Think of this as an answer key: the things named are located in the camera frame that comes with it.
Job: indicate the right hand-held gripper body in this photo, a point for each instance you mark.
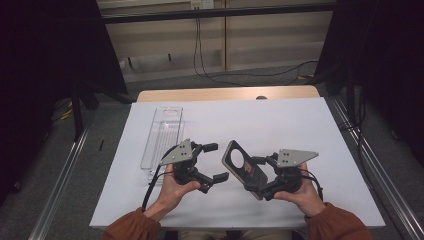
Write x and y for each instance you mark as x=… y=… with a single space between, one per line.
x=293 y=158

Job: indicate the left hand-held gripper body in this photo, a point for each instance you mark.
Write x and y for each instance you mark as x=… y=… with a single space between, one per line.
x=181 y=155

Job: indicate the dark cartoon print phone case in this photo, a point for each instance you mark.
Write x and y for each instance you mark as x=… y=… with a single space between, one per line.
x=248 y=170

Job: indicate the clear plastic tray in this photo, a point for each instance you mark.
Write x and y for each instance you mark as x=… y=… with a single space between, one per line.
x=163 y=136

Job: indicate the person's left hand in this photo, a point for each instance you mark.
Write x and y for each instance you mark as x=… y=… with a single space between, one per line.
x=173 y=193

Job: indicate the person's right hand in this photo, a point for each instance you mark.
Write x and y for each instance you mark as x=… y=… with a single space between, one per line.
x=303 y=196

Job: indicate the white table sheet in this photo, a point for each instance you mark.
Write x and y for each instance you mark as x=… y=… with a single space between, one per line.
x=266 y=123

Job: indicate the wooden table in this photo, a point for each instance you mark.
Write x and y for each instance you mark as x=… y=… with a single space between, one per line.
x=226 y=94

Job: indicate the dark table grommet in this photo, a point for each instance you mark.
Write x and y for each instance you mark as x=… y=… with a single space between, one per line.
x=261 y=97

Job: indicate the black metal stand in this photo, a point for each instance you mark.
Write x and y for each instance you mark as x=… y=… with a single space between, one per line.
x=78 y=106

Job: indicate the beige cabinet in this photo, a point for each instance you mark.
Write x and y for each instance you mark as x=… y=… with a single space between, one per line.
x=266 y=43

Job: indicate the black horizontal bar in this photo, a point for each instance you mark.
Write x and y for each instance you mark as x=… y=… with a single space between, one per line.
x=216 y=14

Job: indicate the black curtain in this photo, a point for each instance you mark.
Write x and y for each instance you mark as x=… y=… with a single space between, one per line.
x=383 y=50
x=50 y=43

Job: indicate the metal floor rail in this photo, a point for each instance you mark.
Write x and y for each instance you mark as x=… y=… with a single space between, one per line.
x=60 y=186
x=376 y=160

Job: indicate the white wall socket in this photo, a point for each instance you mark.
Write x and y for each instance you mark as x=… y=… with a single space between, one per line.
x=202 y=4

